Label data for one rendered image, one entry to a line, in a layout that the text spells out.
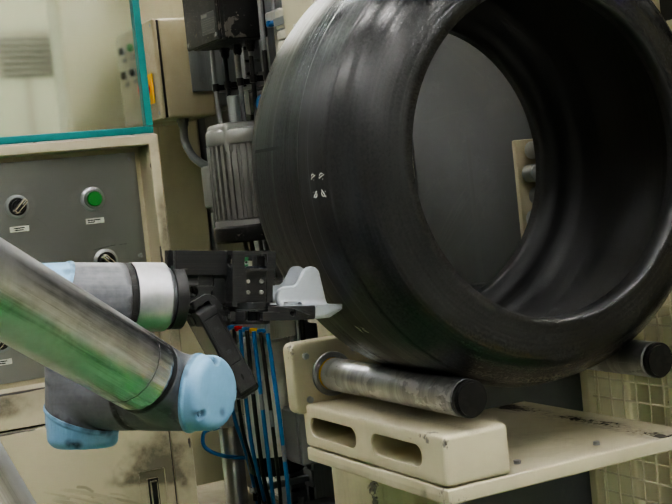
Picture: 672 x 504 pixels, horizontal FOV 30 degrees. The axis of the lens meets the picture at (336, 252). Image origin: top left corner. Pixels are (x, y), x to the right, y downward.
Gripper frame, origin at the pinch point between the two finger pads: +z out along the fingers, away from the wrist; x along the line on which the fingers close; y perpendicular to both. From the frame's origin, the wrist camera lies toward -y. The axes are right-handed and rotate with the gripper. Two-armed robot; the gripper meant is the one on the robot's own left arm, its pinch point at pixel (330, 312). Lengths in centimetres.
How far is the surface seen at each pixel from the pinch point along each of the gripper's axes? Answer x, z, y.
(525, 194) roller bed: 38, 55, 17
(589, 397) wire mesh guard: 28, 60, -16
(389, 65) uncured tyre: -11.1, 1.4, 27.4
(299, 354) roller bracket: 23.9, 7.5, -6.8
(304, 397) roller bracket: 23.9, 8.3, -12.7
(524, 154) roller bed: 38, 55, 23
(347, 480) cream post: 33.6, 20.0, -26.4
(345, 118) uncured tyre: -8.8, -2.8, 21.6
